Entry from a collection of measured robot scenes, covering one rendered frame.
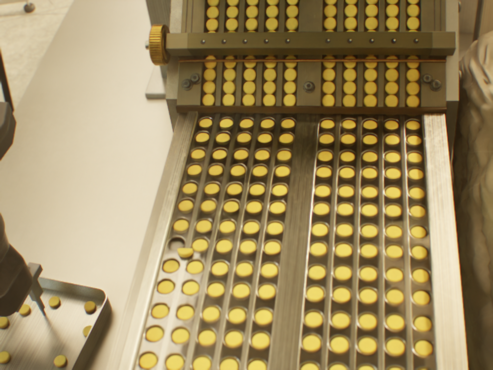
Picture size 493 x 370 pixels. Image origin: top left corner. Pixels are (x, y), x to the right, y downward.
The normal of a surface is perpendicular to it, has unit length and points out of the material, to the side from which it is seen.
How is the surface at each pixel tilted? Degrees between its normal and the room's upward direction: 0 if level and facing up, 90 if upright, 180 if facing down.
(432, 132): 0
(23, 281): 90
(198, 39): 38
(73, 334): 0
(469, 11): 90
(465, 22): 90
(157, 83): 0
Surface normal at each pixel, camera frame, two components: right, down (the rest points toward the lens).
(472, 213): -0.76, -0.55
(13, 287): 0.95, 0.14
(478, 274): -0.99, 0.02
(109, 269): -0.10, -0.70
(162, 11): -0.12, 0.72
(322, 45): -0.15, -0.11
